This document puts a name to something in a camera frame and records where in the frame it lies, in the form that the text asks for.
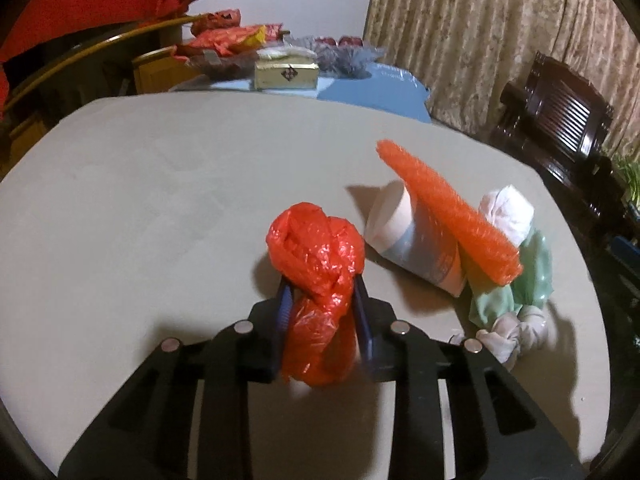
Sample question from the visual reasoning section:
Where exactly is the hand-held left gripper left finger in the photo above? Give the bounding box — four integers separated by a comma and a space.
59, 280, 296, 480

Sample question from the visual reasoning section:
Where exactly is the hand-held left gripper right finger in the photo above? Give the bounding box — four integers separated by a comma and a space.
350, 275, 586, 480

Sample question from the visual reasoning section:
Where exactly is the white paper cup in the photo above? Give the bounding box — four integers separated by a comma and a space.
363, 180, 468, 298

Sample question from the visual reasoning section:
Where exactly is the orange foam net sleeve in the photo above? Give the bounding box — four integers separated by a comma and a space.
376, 139, 522, 286

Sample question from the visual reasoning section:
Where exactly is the white knotted plastic bag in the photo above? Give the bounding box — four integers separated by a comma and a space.
447, 305, 548, 366

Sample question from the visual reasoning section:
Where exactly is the green plastic bag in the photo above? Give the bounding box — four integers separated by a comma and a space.
460, 230, 555, 333

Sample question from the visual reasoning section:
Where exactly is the blue tablecloth side table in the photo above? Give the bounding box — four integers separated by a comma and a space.
170, 62, 433, 125

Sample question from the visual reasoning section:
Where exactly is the gold box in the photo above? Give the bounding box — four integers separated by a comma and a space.
255, 55, 321, 92

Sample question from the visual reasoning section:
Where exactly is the clear bag of red fruit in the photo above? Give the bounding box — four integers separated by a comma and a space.
285, 34, 391, 80

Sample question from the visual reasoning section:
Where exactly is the yellow snack packet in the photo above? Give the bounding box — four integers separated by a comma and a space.
230, 25, 268, 53

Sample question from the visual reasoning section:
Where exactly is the red foil packet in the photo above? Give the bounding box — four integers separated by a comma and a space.
175, 25, 268, 58

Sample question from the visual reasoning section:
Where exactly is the dark wooden armchair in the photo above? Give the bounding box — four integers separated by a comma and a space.
487, 50, 616, 211

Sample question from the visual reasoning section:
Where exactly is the red patterned plastic bag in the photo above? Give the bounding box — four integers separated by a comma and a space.
190, 7, 242, 36

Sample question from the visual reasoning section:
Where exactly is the green potted plant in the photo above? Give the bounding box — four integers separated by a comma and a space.
612, 152, 640, 211

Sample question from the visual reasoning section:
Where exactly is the beige patterned curtain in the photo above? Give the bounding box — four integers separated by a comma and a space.
362, 0, 640, 161

